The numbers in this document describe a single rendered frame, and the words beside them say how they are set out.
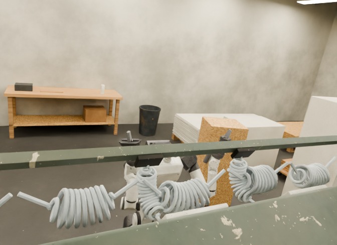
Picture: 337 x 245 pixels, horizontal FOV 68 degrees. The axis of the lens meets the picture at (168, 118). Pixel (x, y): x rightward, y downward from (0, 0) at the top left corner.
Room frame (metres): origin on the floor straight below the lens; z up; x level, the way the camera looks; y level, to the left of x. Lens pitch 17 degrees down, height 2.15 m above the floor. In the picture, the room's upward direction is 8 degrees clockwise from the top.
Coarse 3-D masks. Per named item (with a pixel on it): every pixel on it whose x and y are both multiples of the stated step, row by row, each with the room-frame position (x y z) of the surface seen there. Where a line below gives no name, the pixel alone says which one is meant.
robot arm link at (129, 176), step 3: (126, 165) 1.38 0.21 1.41; (126, 168) 1.37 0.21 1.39; (126, 171) 1.37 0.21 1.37; (126, 174) 1.37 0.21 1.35; (129, 174) 1.39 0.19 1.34; (132, 174) 1.41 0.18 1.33; (126, 177) 1.36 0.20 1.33; (129, 177) 1.38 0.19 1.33; (132, 177) 1.40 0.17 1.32; (126, 180) 1.36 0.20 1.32; (129, 180) 1.35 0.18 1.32; (132, 180) 1.36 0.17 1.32
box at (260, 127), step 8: (240, 120) 4.56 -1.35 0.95; (248, 120) 4.65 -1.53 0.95; (256, 120) 4.74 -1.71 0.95; (264, 120) 4.83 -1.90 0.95; (272, 120) 4.93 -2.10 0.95; (248, 128) 4.20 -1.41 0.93; (256, 128) 4.29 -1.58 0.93; (264, 128) 4.39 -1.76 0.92; (272, 128) 4.48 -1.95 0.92; (280, 128) 4.59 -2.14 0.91; (248, 136) 4.22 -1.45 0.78; (256, 136) 4.32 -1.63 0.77; (264, 136) 4.41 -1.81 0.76; (272, 136) 4.51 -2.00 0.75; (280, 136) 4.62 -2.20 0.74; (256, 152) 4.36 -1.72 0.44; (264, 152) 4.46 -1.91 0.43; (272, 152) 4.57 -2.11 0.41; (248, 160) 4.29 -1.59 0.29; (256, 160) 4.39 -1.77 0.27; (264, 160) 4.49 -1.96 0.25; (272, 160) 4.60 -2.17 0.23; (272, 168) 4.63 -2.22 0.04
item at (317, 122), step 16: (320, 96) 3.39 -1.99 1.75; (320, 112) 3.15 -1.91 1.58; (336, 112) 2.98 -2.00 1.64; (304, 128) 3.28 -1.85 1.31; (320, 128) 3.09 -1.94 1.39; (336, 128) 2.93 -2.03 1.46; (336, 144) 2.88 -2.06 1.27; (304, 160) 3.16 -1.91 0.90; (320, 160) 2.98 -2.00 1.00; (336, 160) 2.83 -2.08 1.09; (288, 176) 3.29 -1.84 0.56; (336, 176) 2.79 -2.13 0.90
